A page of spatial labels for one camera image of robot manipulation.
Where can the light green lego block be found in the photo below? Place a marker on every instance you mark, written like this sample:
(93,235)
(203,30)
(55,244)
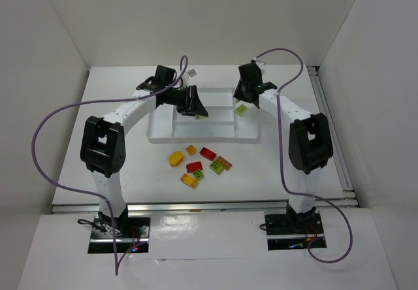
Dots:
(241,110)

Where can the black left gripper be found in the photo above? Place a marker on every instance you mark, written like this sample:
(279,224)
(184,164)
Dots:
(190,99)

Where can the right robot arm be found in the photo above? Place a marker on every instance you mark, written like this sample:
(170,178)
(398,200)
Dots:
(305,144)

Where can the yellow oval lego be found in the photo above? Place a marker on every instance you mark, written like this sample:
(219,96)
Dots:
(176,158)

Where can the white divided sorting tray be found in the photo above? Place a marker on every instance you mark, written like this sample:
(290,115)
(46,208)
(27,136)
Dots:
(223,124)

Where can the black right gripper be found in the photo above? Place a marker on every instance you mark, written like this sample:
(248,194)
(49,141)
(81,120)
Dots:
(243,93)

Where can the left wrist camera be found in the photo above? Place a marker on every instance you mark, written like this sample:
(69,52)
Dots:
(190,73)

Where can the right side aluminium rail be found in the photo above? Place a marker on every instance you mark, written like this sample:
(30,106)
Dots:
(340,163)

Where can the light green tall lego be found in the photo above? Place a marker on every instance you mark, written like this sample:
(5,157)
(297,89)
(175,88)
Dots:
(200,117)

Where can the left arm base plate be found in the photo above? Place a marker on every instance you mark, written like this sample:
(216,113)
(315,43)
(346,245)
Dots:
(134,237)

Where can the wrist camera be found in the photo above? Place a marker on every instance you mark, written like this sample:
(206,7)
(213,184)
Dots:
(190,73)
(261,65)

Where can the brown flat lego plate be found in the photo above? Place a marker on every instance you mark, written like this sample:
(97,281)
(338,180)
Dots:
(224,163)

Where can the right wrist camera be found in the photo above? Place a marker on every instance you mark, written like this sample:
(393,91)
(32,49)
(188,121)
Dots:
(261,65)

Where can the front aluminium rail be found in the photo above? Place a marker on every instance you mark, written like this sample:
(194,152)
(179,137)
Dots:
(136,209)

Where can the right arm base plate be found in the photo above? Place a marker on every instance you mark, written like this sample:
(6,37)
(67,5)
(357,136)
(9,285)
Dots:
(281,235)

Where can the small green lego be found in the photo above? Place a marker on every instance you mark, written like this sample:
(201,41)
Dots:
(198,175)

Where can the red curved lego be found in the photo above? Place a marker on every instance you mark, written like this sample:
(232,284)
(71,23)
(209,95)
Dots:
(194,166)

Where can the green lego block right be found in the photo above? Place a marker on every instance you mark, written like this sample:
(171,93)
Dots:
(216,167)

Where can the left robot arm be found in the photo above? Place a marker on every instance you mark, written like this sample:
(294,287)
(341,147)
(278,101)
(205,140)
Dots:
(103,147)

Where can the red rectangular lego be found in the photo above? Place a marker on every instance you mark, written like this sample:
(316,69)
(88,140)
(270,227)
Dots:
(208,154)

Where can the aluminium rail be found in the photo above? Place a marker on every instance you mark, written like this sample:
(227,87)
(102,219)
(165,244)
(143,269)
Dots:
(340,163)
(136,209)

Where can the small orange square lego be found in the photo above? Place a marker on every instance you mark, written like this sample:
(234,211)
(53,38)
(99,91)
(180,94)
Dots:
(191,150)

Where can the orange flat lego plate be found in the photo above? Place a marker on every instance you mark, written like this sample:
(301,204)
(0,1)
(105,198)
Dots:
(189,181)

